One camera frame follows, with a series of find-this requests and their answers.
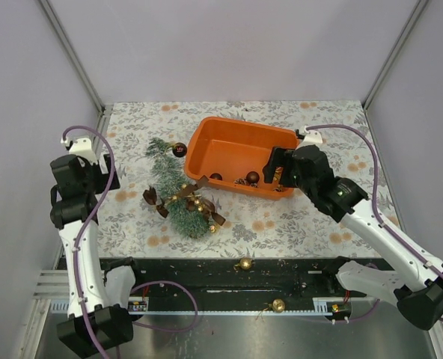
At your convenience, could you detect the brown ribbon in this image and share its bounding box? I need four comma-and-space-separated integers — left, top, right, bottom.
142, 176, 226, 227

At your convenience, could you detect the orange plastic tray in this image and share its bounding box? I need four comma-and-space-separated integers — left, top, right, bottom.
184, 117, 299, 200

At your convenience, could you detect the small frosted christmas tree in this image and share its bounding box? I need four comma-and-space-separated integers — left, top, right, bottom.
145, 138, 210, 240

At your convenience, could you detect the dark glossy bauble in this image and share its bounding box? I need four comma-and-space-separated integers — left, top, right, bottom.
171, 142, 188, 158

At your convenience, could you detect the gold flower ornament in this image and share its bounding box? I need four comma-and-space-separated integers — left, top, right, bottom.
210, 224, 220, 234

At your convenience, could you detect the small gold bauble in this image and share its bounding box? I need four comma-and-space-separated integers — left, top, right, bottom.
257, 298, 286, 319
233, 257, 253, 271

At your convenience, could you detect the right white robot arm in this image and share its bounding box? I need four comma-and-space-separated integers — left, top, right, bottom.
263, 145, 443, 331

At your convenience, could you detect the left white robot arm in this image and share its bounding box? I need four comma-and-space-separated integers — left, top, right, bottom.
50, 154, 136, 358

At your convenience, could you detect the brown bauble near tree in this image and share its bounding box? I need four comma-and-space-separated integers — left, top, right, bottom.
210, 173, 223, 181

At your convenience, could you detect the frosted pine cone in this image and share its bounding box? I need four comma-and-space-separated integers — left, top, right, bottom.
234, 178, 250, 186

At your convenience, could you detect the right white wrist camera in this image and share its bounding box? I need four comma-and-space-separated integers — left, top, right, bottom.
295, 127, 323, 147

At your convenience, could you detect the white slotted cable duct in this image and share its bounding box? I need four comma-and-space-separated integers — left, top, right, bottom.
50, 297, 149, 315

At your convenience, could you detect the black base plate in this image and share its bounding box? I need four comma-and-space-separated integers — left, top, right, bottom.
134, 258, 346, 312

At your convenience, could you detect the aluminium frame rail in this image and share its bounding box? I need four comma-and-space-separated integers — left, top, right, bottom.
37, 0, 105, 114

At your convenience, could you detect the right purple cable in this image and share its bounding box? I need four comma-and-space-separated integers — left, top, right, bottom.
295, 123, 443, 325

